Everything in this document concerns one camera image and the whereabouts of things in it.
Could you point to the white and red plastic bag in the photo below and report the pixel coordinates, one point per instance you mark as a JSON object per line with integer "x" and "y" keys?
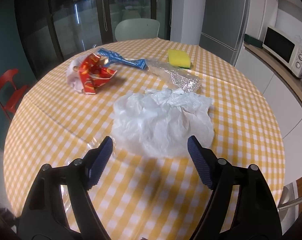
{"x": 72, "y": 76}

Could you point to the round table, yellow checked cloth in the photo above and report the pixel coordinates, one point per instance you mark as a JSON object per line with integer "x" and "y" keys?
{"x": 66, "y": 120}

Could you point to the yellow sponge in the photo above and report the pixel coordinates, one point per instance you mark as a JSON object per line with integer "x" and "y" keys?
{"x": 177, "y": 56}

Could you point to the white microwave oven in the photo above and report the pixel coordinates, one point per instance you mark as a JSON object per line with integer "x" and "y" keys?
{"x": 278, "y": 45}

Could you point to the pale green chair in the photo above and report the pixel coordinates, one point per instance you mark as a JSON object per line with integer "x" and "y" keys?
{"x": 137, "y": 30}

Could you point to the dark glass sliding door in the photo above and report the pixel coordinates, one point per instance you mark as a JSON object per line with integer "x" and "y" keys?
{"x": 66, "y": 17}

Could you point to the clear plastic wrap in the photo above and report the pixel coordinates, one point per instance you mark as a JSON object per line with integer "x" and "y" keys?
{"x": 176, "y": 77}

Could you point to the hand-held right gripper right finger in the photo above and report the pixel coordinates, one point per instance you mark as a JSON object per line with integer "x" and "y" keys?
{"x": 199, "y": 162}

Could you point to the blue plastic packet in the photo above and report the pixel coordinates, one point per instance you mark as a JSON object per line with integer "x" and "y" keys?
{"x": 116, "y": 56}

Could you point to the metal stool base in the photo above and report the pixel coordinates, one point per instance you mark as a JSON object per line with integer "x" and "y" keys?
{"x": 286, "y": 195}

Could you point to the white kitchen counter cabinet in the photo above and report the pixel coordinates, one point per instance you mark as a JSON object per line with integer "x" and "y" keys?
{"x": 266, "y": 80}

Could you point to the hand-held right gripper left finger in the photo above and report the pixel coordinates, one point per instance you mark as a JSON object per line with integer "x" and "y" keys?
{"x": 101, "y": 162}

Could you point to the grey refrigerator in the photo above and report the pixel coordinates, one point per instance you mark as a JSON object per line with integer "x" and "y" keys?
{"x": 221, "y": 17}

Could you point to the red snack wrapper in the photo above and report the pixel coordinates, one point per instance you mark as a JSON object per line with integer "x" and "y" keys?
{"x": 93, "y": 76}

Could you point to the red plastic chair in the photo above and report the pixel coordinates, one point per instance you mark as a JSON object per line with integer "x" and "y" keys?
{"x": 15, "y": 93}

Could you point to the dark box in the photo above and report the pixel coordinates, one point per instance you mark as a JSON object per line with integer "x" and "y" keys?
{"x": 252, "y": 41}

